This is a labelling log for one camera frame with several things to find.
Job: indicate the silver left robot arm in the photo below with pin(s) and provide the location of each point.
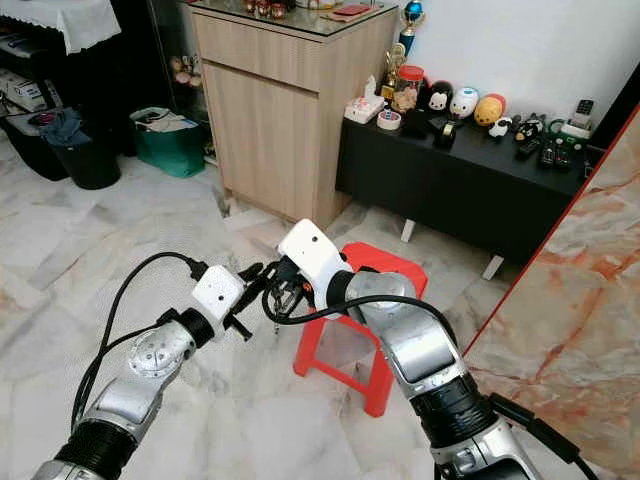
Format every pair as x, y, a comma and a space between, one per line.
140, 365

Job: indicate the gold trophy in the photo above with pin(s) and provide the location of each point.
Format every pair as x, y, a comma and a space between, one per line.
393, 68

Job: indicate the black storage box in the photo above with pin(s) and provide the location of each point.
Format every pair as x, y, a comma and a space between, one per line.
25, 145

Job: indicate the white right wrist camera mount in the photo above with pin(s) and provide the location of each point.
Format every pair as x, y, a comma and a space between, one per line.
310, 250

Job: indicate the black and white toy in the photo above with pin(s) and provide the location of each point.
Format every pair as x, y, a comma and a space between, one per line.
530, 128

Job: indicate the black plush toy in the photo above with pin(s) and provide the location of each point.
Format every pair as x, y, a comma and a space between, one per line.
439, 98

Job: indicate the jar with red lid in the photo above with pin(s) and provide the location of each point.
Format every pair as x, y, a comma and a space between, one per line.
409, 88

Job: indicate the red flat case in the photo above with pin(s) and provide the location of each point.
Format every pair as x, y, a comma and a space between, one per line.
352, 10

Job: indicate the orange yellow plush toy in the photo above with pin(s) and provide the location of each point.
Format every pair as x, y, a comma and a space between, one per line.
491, 110

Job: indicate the black remote control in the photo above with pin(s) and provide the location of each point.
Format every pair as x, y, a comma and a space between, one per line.
560, 154

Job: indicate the red plastic stool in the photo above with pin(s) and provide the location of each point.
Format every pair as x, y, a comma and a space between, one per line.
370, 370

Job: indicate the black low sideboard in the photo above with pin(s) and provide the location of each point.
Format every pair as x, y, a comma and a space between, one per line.
450, 190

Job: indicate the black pouch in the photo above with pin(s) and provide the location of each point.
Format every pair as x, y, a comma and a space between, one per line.
415, 125

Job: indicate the white plush toy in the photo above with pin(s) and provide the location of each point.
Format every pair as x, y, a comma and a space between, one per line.
464, 103

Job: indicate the bunch of keys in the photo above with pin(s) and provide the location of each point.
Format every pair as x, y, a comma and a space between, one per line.
288, 294

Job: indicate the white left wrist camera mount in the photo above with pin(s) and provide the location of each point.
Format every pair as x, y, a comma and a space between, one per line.
218, 292

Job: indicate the white tablecloth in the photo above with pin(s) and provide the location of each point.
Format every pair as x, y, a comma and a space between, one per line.
65, 18

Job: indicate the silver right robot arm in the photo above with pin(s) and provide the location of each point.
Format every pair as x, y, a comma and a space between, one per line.
435, 350

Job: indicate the white tissue box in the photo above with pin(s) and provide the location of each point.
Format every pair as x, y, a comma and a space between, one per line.
364, 105

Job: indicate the blue trophy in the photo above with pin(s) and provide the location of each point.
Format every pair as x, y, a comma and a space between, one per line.
410, 16

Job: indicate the black round bin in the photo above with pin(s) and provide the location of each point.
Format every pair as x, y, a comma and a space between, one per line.
88, 165

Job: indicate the marble pattern panel red edge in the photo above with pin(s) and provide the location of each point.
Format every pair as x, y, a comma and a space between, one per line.
570, 300

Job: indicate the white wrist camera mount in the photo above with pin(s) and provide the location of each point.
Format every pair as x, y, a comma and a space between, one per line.
310, 250
218, 292

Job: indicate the black tape dispenser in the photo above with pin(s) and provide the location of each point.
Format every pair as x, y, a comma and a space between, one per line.
446, 133

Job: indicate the beige tape roll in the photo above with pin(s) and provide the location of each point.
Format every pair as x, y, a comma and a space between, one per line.
388, 120

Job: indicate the light wood cabinet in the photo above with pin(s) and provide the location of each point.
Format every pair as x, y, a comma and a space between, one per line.
280, 110

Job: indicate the green shopping bag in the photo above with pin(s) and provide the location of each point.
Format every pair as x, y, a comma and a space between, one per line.
168, 148

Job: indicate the small panda toy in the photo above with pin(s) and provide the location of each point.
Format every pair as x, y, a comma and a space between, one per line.
501, 128

